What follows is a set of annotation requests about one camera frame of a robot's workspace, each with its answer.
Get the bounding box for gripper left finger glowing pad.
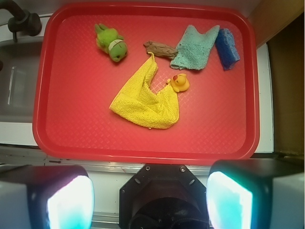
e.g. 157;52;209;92
0;165;94;229

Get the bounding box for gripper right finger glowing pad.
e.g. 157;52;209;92
206;159;305;229

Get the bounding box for brown wood chip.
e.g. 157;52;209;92
143;41;178;60

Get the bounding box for red plastic tray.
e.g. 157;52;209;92
33;2;260;165

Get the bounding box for yellow knitted cloth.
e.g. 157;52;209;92
109;52;179;129

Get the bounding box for yellow rubber duck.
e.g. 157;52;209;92
167;73;190;93

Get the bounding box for grey toy sink basin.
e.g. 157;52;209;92
0;37;43;123

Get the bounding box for blue sponge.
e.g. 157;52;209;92
215;28;240;71

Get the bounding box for teal knitted cloth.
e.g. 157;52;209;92
170;25;220;71

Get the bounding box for green plush frog toy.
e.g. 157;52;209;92
94;24;128;62

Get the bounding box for grey toy faucet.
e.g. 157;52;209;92
0;0;42;43

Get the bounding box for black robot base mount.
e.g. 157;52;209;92
119;164;210;229

